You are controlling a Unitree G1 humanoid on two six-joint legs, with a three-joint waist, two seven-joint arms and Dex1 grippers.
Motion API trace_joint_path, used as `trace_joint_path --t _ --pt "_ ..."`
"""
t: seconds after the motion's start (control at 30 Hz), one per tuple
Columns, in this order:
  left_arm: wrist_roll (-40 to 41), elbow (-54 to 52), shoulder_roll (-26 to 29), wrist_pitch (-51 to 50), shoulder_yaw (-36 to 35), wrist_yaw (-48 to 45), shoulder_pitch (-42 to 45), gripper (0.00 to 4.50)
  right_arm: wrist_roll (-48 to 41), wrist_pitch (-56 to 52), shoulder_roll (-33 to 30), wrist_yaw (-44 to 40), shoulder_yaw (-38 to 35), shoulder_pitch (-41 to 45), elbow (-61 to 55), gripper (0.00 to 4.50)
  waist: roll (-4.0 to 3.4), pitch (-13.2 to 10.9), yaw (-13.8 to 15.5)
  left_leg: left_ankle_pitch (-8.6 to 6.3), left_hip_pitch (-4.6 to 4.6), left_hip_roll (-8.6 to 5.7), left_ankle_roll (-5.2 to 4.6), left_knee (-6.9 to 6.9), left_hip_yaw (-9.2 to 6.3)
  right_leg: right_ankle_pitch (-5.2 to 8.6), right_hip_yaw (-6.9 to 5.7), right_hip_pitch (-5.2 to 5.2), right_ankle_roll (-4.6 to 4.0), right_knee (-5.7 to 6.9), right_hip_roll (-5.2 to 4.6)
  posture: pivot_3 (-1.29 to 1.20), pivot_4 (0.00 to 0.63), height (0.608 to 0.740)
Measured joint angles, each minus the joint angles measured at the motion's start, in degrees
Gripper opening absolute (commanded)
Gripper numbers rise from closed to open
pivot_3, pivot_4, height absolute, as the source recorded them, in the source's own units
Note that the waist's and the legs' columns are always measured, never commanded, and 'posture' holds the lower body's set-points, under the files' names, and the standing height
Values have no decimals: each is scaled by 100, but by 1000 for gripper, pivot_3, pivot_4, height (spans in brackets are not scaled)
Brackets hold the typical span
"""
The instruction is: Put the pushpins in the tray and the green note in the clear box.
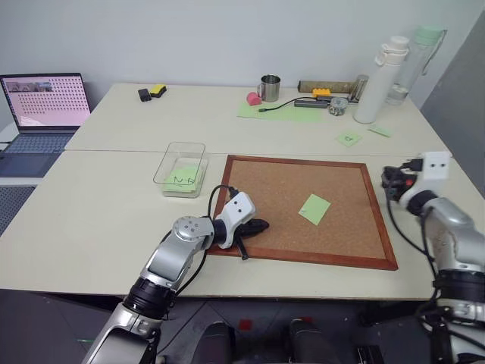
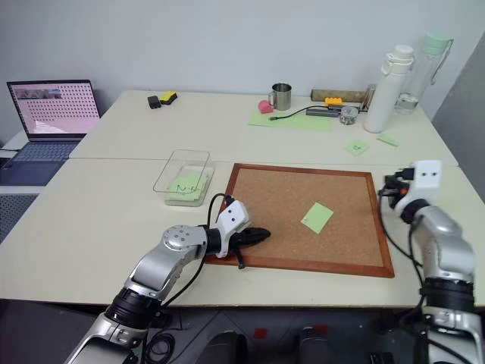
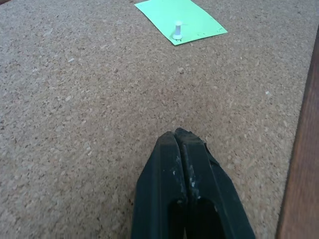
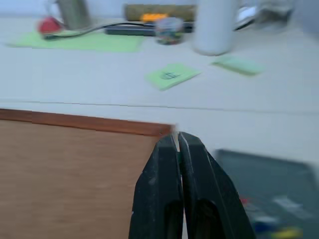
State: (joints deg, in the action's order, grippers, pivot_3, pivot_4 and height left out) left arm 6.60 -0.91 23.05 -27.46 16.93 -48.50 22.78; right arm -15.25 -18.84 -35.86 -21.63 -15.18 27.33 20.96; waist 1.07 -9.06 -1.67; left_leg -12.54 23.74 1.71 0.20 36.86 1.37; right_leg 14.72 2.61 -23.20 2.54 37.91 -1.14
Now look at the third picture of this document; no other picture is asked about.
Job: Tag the cork board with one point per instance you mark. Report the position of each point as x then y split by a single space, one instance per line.
99 112

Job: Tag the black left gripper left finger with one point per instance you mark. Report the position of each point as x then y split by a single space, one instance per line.
155 189

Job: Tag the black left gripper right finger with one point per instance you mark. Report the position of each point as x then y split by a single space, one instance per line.
214 194

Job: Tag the brown wooden board frame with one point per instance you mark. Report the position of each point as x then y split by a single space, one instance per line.
302 159

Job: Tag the green paper note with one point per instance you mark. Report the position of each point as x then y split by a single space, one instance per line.
189 15

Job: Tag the white pushpin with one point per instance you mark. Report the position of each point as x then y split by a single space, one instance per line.
177 30

